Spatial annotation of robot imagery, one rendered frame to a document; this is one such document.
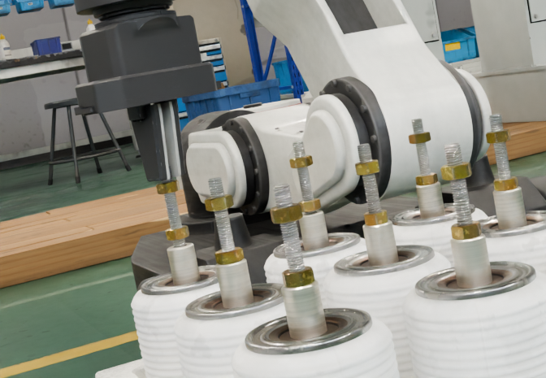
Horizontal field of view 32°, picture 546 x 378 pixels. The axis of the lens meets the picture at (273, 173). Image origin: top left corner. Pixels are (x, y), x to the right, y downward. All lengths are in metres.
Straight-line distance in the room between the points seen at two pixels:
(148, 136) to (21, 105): 8.26
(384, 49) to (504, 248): 0.41
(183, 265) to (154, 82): 0.15
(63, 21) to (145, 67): 8.41
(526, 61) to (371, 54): 2.32
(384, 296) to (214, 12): 6.52
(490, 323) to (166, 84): 0.32
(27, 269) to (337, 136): 1.61
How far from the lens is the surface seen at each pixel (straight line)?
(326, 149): 1.05
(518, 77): 3.42
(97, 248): 2.56
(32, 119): 9.03
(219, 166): 1.37
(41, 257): 2.54
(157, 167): 0.76
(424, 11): 3.12
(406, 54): 1.09
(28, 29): 9.09
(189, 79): 0.77
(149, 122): 0.76
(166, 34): 0.76
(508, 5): 3.42
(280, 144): 1.28
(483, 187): 1.27
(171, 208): 0.78
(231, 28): 7.20
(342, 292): 0.70
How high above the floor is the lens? 0.40
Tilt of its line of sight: 6 degrees down
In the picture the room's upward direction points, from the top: 11 degrees counter-clockwise
